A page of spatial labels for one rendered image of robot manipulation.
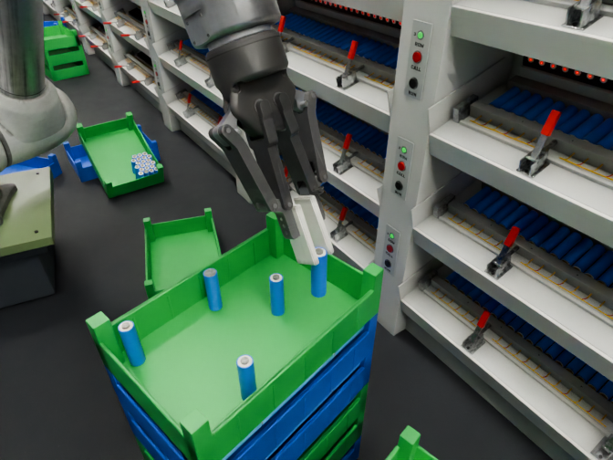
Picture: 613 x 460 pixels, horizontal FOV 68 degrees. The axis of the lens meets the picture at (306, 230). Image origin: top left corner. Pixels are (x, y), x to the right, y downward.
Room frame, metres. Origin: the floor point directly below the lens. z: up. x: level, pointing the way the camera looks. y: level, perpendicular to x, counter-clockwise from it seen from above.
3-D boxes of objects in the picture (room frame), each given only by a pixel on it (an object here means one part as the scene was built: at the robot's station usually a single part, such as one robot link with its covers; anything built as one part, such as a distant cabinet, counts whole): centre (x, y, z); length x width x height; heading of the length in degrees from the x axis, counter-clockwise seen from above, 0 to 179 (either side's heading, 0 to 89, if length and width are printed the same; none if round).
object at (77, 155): (1.61, 0.76, 0.04); 0.30 x 0.20 x 0.08; 125
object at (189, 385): (0.39, 0.08, 0.44); 0.30 x 0.20 x 0.08; 138
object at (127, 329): (0.35, 0.21, 0.44); 0.02 x 0.02 x 0.06
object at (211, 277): (0.44, 0.13, 0.44); 0.02 x 0.02 x 0.06
